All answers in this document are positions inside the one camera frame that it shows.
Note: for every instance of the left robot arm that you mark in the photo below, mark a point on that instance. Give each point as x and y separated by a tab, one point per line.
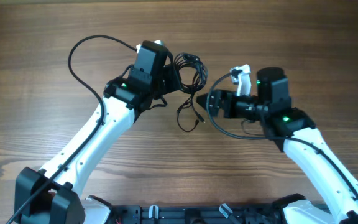
52	193

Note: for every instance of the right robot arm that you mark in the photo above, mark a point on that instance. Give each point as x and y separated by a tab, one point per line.
296	135

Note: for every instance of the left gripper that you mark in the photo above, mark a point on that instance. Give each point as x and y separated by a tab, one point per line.
174	82

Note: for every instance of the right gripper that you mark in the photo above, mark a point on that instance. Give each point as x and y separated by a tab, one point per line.
220	95

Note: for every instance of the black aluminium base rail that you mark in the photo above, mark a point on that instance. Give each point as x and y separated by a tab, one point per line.
154	214

